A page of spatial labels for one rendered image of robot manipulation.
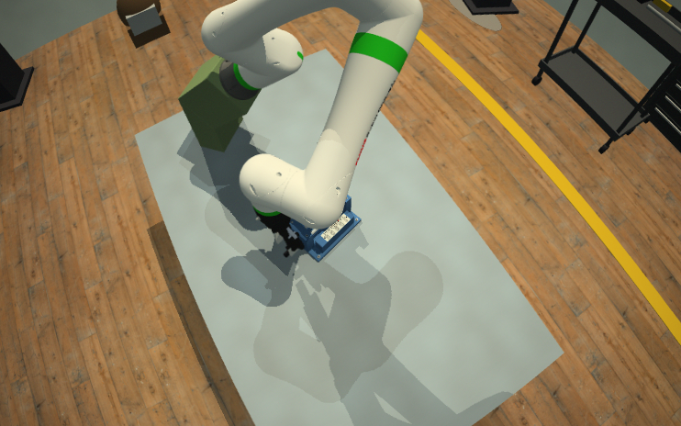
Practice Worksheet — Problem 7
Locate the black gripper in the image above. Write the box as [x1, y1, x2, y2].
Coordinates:
[264, 218, 300, 256]

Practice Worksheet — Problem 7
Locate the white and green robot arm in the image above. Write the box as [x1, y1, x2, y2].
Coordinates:
[201, 0, 423, 230]

